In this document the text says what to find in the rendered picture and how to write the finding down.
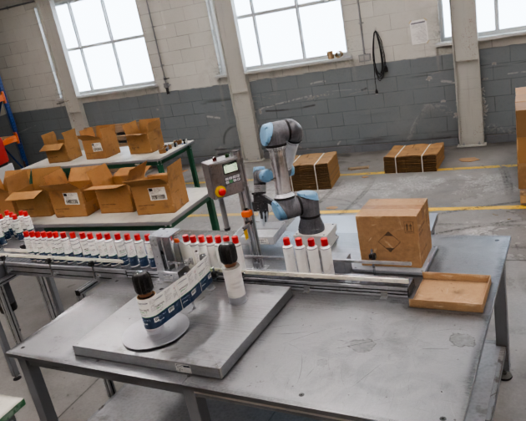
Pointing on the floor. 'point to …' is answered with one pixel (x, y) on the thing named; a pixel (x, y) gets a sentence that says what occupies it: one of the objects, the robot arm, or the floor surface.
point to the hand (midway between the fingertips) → (265, 224)
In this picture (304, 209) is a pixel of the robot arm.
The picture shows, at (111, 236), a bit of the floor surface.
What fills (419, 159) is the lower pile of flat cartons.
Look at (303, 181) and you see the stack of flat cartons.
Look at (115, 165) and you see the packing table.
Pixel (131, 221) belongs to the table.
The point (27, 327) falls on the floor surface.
